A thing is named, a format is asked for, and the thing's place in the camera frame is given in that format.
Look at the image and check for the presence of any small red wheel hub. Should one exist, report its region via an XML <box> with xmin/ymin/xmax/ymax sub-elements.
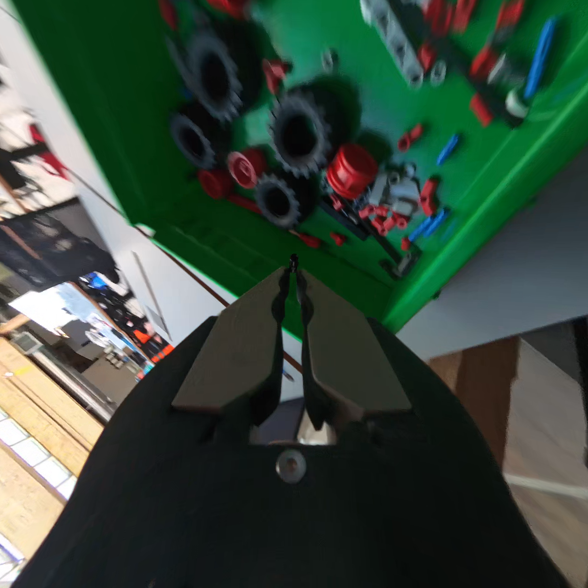
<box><xmin>227</xmin><ymin>148</ymin><xmax>268</xmax><ymax>189</ymax></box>
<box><xmin>198</xmin><ymin>169</ymin><xmax>232</xmax><ymax>199</ymax></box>

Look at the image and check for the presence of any wooden shelf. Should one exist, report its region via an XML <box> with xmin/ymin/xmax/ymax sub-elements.
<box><xmin>0</xmin><ymin>340</ymin><xmax>104</xmax><ymax>561</ymax></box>

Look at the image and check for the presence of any small black lego tire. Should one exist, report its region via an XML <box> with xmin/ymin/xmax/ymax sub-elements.
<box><xmin>169</xmin><ymin>103</ymin><xmax>230</xmax><ymax>171</ymax></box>
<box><xmin>254</xmin><ymin>172</ymin><xmax>320</xmax><ymax>229</ymax></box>

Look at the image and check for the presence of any green plastic tray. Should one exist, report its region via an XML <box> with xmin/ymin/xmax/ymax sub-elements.
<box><xmin>11</xmin><ymin>0</ymin><xmax>588</xmax><ymax>334</ymax></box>

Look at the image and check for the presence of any cluster of small red bushes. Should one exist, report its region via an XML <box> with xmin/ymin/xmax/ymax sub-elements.
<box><xmin>358</xmin><ymin>204</ymin><xmax>409</xmax><ymax>236</ymax></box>

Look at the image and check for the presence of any grey lego assembly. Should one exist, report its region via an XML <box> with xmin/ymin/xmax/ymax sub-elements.
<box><xmin>370</xmin><ymin>163</ymin><xmax>422</xmax><ymax>217</ymax></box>

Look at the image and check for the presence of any long black lego beam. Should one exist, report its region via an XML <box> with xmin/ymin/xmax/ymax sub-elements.
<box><xmin>322</xmin><ymin>198</ymin><xmax>421</xmax><ymax>278</ymax></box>

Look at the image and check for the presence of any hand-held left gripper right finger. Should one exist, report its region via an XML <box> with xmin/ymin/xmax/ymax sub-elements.
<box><xmin>295</xmin><ymin>269</ymin><xmax>413</xmax><ymax>432</ymax></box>

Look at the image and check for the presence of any long blue lego axle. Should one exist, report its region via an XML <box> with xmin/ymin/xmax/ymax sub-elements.
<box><xmin>524</xmin><ymin>17</ymin><xmax>559</xmax><ymax>99</ymax></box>

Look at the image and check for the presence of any red lego connector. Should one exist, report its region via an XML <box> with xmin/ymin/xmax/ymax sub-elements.
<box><xmin>397</xmin><ymin>123</ymin><xmax>423</xmax><ymax>152</ymax></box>
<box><xmin>263</xmin><ymin>59</ymin><xmax>291</xmax><ymax>92</ymax></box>

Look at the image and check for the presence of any blue lego pin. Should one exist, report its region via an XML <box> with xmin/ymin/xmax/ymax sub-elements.
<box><xmin>436</xmin><ymin>134</ymin><xmax>460</xmax><ymax>165</ymax></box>
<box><xmin>425</xmin><ymin>209</ymin><xmax>451</xmax><ymax>237</ymax></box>
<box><xmin>408</xmin><ymin>216</ymin><xmax>435</xmax><ymax>243</ymax></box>

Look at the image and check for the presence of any white round lego piece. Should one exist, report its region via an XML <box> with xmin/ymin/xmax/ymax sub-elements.
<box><xmin>505</xmin><ymin>87</ymin><xmax>529</xmax><ymax>118</ymax></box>

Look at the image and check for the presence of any large red wheel hub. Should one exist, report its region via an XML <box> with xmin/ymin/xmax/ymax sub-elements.
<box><xmin>326</xmin><ymin>143</ymin><xmax>378</xmax><ymax>200</ymax></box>

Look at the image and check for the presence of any large black lego tire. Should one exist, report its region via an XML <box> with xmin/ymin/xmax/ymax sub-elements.
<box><xmin>266</xmin><ymin>78</ymin><xmax>361</xmax><ymax>177</ymax></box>
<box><xmin>177</xmin><ymin>23</ymin><xmax>267</xmax><ymax>122</ymax></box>

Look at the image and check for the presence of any red angled lego piece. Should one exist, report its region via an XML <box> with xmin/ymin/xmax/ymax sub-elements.
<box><xmin>420</xmin><ymin>178</ymin><xmax>439</xmax><ymax>217</ymax></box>

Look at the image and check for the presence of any black red lego assembly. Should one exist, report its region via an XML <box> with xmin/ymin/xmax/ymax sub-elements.
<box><xmin>416</xmin><ymin>0</ymin><xmax>526</xmax><ymax>128</ymax></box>

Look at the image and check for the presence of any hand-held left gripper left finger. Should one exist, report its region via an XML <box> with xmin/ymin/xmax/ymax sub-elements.
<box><xmin>171</xmin><ymin>266</ymin><xmax>291</xmax><ymax>426</ymax></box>

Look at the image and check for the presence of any long grey lego beam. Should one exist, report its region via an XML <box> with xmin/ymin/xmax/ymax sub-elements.
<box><xmin>360</xmin><ymin>0</ymin><xmax>425</xmax><ymax>88</ymax></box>

